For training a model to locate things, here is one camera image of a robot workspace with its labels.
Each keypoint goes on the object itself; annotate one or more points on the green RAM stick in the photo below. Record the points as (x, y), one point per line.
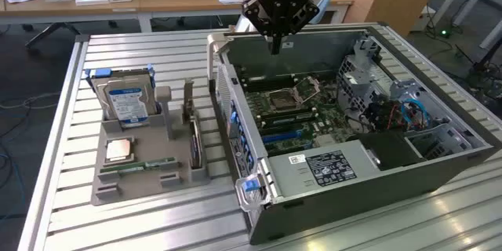
(130, 168)

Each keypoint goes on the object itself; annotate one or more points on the black fan shroud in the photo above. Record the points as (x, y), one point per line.
(388, 151)

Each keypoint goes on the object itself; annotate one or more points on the black chair base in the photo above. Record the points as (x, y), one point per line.
(51, 32)

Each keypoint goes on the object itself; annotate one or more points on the blue expansion slot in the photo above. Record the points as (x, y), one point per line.
(285, 136)

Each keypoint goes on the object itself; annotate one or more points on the blue disk carrier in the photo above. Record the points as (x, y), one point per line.
(103, 72)

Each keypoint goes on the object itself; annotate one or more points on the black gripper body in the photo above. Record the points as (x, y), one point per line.
(285, 1)

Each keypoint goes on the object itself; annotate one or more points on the device with green light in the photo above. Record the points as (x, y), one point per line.
(444, 33)

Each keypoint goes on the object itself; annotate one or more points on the CPU socket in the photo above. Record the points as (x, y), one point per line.
(282, 101)

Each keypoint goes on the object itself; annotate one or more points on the green motherboard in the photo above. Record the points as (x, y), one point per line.
(290, 146)

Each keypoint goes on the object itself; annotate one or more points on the metal socket cover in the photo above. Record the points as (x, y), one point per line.
(308, 87)

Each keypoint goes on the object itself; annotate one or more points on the blue case latch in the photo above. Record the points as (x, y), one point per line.
(252, 184)

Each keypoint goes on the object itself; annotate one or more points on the hard disk with blue label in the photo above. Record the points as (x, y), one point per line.
(126, 104)

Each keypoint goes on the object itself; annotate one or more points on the grey parts rack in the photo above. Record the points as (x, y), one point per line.
(149, 145)

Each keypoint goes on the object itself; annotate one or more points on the blue slot retainer strip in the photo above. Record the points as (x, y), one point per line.
(245, 145)

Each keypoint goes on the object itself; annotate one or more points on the metal disk bay cage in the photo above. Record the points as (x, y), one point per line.
(361, 86)

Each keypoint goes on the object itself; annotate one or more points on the open grey PC case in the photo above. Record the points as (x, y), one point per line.
(353, 204)

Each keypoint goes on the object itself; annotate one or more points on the silver CPU chip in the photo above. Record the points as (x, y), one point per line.
(119, 149)

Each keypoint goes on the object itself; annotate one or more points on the grey power supply unit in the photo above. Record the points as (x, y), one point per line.
(325, 168)

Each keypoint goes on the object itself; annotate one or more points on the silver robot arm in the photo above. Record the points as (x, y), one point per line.
(245, 24)

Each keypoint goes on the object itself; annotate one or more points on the small metal disk bay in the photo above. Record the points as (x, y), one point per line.
(440, 142)

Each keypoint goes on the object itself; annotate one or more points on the white unit with red button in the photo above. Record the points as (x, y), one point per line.
(425, 18)

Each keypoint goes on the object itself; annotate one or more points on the graphics card with black fan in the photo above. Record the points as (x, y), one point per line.
(197, 145)

